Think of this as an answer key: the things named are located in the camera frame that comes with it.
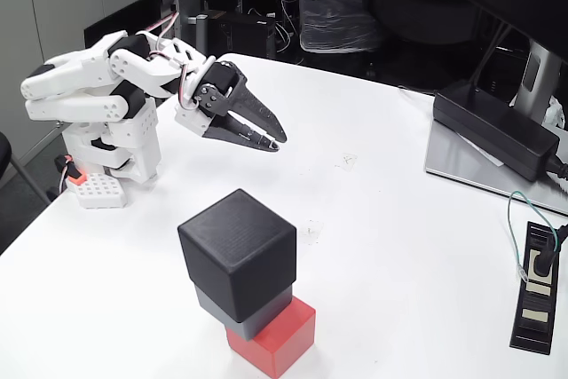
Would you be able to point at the black cube block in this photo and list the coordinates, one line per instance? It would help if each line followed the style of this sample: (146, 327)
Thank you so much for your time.
(235, 255)

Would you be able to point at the grey cube block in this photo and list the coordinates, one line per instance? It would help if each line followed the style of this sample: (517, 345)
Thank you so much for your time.
(262, 319)

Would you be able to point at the black computer tower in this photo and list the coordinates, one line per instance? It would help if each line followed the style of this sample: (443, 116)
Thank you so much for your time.
(248, 37)

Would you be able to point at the black flat panel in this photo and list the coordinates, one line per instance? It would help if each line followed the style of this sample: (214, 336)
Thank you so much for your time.
(120, 19)

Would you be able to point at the plastic-wrapped black bin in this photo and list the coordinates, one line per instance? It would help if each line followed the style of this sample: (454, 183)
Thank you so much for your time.
(333, 10)

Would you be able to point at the white perforated clamp base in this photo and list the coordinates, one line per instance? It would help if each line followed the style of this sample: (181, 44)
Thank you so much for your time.
(100, 190)

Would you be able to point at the orange connector clip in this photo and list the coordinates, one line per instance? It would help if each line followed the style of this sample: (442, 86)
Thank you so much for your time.
(76, 178)

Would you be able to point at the silver monitor stand base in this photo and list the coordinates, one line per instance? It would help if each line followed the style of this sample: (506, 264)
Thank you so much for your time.
(452, 161)

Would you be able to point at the red cube block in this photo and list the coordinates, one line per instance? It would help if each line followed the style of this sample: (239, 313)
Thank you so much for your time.
(288, 343)

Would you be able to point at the black chair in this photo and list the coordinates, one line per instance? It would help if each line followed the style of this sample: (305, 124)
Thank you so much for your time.
(3, 152)

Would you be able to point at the black power adapter brick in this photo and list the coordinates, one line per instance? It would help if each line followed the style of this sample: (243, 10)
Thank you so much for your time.
(488, 126)

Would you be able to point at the silver monitor stand neck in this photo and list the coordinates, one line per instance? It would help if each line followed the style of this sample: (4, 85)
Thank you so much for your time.
(532, 77)

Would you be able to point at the crumpled white plastic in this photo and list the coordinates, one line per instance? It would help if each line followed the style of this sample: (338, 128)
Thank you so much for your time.
(557, 112)

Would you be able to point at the black power plug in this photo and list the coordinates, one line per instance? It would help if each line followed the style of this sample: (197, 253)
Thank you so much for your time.
(542, 263)

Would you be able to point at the black table power strip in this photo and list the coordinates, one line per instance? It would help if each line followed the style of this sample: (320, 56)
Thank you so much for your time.
(534, 334)

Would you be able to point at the silver metal post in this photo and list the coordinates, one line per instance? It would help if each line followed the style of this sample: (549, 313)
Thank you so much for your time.
(202, 37)

